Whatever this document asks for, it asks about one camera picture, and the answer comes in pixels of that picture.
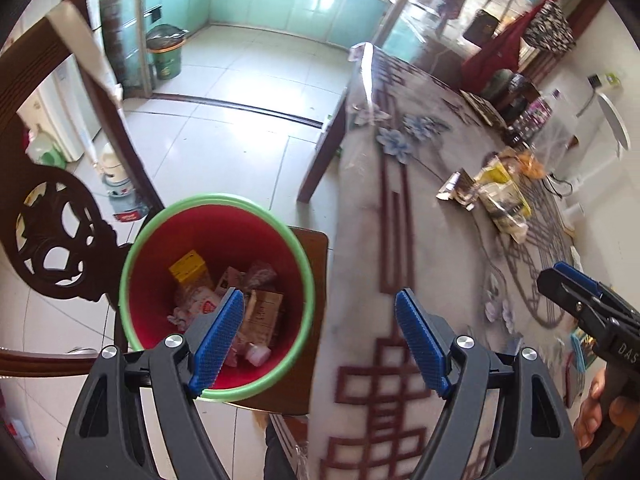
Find purple printed packet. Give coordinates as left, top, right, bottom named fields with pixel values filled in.
left=515, top=99, right=552, bottom=132

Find pink wrapper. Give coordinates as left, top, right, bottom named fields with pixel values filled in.
left=245, top=260, right=279, bottom=289

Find white and green jug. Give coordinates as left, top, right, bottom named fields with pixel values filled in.
left=25, top=129, right=67, bottom=169

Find dark snack packet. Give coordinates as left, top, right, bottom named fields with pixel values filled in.
left=459, top=90, right=507, bottom=127

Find patterned tablecloth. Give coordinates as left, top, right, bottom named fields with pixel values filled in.
left=305, top=42, right=640, bottom=480

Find yellow drink carton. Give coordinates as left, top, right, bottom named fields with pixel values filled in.
left=169, top=250, right=209, bottom=286

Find teal kitchen cabinets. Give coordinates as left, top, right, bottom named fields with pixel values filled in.
left=144, top=0, right=397, bottom=47

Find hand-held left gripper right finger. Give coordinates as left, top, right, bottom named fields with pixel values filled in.
left=394, top=287, right=585, bottom=480

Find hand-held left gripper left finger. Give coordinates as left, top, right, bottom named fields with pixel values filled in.
left=56, top=287, right=246, bottom=480

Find person's right hand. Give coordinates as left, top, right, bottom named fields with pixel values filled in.
left=574, top=375, right=640, bottom=451

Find blue box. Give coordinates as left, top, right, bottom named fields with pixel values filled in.
left=570, top=329, right=599, bottom=372

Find white round board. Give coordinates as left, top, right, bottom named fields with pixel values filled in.
left=596, top=92, right=632, bottom=149

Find carved wooden chair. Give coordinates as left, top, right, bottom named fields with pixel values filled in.
left=0, top=0, right=331, bottom=417

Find beige packet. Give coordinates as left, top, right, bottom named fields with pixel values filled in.
left=215, top=266, right=247, bottom=296

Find black and white patterned bag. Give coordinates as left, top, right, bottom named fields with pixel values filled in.
left=522, top=0, right=577, bottom=54

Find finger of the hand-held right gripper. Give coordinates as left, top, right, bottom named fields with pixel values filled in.
left=552, top=261, right=616, bottom=306
left=537, top=270, right=608, bottom=333

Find dark red garment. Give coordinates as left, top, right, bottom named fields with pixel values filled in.
left=461, top=10, right=532, bottom=97

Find small white bottle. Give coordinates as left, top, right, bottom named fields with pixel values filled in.
left=244, top=342, right=272, bottom=366

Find red bin with green rim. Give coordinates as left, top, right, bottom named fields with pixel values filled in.
left=119, top=193, right=316, bottom=402

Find wooden table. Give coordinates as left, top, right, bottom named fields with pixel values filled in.
left=297, top=87, right=352, bottom=204

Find brown paper box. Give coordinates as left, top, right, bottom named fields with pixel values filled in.
left=237, top=289, right=285, bottom=349

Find clear bag of orange snacks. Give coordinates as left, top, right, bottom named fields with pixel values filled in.
left=516, top=104, right=577, bottom=179

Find person's leg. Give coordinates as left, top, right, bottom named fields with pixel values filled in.
left=263, top=422, right=312, bottom=480

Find green trash can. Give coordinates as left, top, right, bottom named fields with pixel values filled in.
left=145, top=24, right=187, bottom=81

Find flat yellow box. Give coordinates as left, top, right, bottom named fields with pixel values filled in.
left=474, top=156, right=532, bottom=242

